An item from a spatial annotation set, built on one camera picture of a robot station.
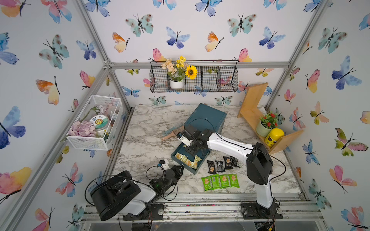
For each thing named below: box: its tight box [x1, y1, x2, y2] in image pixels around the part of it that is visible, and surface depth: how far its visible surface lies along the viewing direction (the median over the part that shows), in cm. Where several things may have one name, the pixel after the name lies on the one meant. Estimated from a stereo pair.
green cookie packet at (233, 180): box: [228, 173, 240, 189], surface depth 84 cm
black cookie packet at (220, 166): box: [214, 160, 226, 173], surface depth 90 cm
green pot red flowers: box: [256, 110, 279, 138], surface depth 88 cm
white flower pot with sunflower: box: [161, 55, 199, 89], surface depth 86 cm
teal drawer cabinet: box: [184, 102, 227, 133], surface depth 89 cm
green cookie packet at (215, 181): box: [210, 174, 222, 189], surface depth 84 cm
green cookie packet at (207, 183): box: [200, 175, 213, 192], surface depth 84 cm
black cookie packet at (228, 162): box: [223, 155, 234, 170], surface depth 90 cm
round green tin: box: [89, 115, 110, 131], surface depth 67 cm
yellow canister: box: [264, 128, 285, 147], surface depth 86 cm
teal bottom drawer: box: [170, 142, 211, 175], surface depth 90 cm
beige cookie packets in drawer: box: [174, 152, 203, 169], surface depth 90 cm
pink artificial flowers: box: [68, 120, 97, 138], surface depth 61 cm
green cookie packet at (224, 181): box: [219, 174, 231, 189], surface depth 85 cm
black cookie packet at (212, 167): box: [206, 160, 217, 175], surface depth 90 cm
